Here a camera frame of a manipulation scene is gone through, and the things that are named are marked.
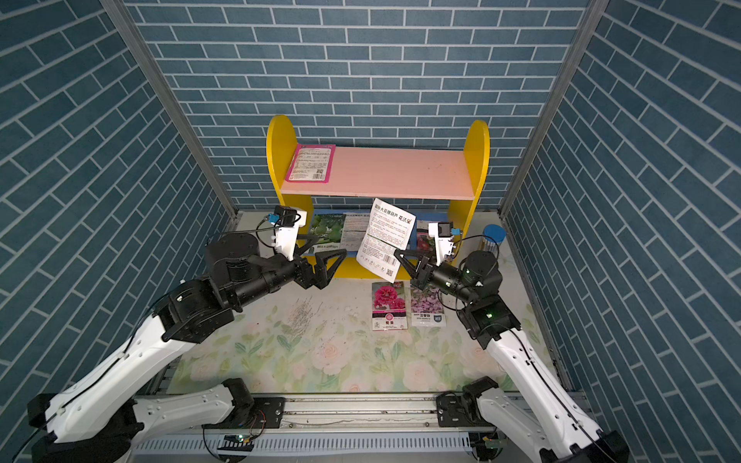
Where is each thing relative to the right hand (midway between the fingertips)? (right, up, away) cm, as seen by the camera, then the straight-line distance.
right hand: (401, 256), depth 63 cm
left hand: (-12, +2, -6) cm, 14 cm away
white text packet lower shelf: (-14, +6, +33) cm, 36 cm away
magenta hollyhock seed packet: (-2, -19, +30) cm, 36 cm away
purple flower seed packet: (+10, -19, +29) cm, 36 cm away
